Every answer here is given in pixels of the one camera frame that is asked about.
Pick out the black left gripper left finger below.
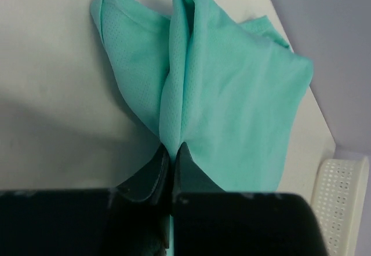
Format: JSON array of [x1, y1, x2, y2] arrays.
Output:
[[1, 146, 171, 255]]

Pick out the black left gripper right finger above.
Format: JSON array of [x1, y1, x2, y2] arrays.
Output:
[[172, 144, 328, 255]]

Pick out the light green t shirt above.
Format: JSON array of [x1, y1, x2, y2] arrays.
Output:
[[89, 0, 314, 256]]

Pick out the white perforated plastic basket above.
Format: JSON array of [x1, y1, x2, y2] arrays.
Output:
[[311, 157, 370, 255]]

